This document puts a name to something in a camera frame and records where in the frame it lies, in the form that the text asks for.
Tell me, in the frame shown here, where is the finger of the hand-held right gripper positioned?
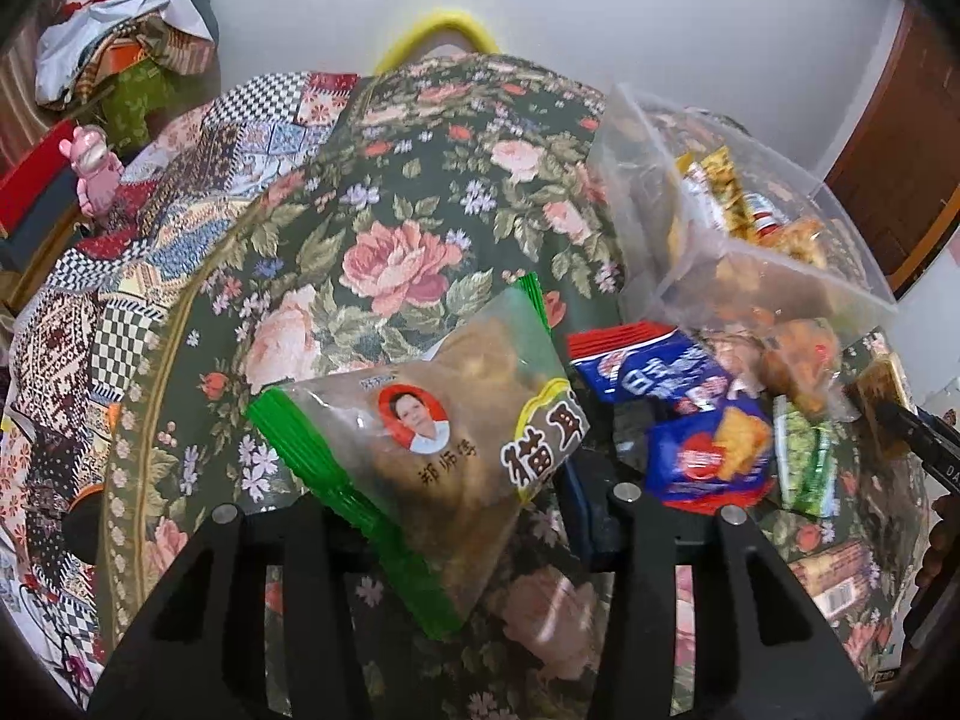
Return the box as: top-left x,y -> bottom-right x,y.
874,397 -> 960,500

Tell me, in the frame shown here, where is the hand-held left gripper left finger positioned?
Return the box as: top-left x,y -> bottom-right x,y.
88,496 -> 391,720

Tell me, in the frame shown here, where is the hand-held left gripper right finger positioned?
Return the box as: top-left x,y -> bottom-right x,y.
559,405 -> 875,720

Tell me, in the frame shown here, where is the yellow brown snack packet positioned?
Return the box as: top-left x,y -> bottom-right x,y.
844,356 -> 912,458

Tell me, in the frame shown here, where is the green snack packet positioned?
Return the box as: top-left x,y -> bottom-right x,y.
772,394 -> 845,518

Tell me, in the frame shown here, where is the blue cracker packet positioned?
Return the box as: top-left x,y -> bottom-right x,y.
645,401 -> 777,515

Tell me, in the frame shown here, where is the brown cake packet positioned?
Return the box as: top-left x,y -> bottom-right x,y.
787,540 -> 901,623

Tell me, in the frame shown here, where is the blue white snack packet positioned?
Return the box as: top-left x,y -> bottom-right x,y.
566,321 -> 740,417

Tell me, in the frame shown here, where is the orange bun bag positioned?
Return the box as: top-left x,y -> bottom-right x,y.
757,315 -> 856,421

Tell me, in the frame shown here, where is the green-edged clear snack packet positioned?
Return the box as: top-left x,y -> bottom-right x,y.
247,270 -> 593,642

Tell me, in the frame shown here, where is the orange crispy snack packet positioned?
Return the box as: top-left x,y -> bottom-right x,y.
772,217 -> 830,271

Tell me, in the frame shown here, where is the red white snack packet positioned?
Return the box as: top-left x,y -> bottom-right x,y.
739,191 -> 788,237

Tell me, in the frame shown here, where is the clear plastic box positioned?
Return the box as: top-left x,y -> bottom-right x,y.
585,82 -> 899,338

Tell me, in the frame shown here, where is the floral blanket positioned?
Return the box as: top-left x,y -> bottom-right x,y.
97,52 -> 938,720

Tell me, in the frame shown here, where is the brown wooden door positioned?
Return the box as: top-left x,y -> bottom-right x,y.
821,0 -> 960,293

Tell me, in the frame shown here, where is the patchwork quilt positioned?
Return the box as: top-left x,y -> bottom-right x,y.
0,71 -> 361,691

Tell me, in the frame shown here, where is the pink toy figure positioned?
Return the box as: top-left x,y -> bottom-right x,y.
60,124 -> 125,215

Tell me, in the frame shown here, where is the red box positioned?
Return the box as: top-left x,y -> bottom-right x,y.
0,139 -> 83,237

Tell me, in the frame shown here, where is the green patterned cloth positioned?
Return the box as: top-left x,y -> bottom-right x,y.
94,64 -> 181,155

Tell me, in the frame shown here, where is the yellow foam tube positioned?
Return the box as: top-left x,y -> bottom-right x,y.
373,6 -> 500,76

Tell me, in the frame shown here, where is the pile of clothes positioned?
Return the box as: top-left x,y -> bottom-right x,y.
34,0 -> 215,110

